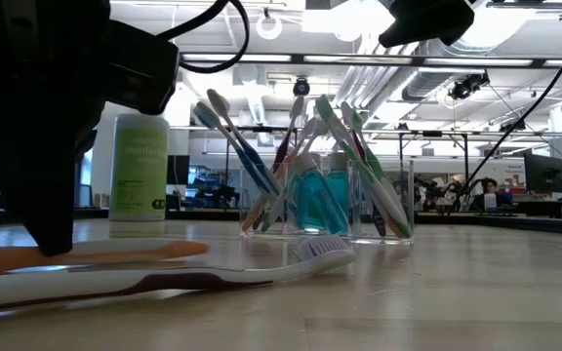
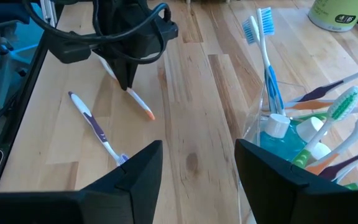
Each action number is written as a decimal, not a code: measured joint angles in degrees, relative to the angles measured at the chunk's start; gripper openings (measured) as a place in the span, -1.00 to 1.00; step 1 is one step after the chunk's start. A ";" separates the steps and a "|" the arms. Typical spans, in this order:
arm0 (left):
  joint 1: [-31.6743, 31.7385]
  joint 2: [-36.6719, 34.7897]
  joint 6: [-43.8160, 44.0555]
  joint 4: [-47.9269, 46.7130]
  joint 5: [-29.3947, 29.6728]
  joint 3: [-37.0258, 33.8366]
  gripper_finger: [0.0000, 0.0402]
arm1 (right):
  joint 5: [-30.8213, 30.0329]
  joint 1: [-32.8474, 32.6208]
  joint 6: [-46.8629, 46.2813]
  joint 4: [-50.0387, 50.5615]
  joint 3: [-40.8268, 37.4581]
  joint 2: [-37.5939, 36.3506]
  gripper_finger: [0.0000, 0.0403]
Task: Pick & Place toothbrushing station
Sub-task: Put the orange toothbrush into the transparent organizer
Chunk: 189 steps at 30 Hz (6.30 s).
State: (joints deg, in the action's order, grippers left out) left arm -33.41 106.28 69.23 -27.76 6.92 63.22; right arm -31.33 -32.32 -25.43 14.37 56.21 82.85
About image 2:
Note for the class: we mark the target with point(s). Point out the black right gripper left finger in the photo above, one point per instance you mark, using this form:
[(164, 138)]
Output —
[(141, 180)]

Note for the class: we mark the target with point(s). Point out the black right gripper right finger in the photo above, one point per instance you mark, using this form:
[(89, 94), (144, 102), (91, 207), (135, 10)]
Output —
[(266, 180)]

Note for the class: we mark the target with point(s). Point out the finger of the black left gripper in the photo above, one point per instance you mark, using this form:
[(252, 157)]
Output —
[(119, 70), (132, 71)]

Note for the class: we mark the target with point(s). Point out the clear acrylic organizer box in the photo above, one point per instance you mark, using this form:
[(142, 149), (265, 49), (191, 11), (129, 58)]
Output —
[(259, 124)]

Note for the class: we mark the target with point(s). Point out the green wipes canister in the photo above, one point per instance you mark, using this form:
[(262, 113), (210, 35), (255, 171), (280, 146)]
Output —
[(340, 15)]

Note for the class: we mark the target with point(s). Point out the silver frame bracket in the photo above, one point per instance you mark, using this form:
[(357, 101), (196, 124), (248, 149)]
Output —
[(49, 12)]

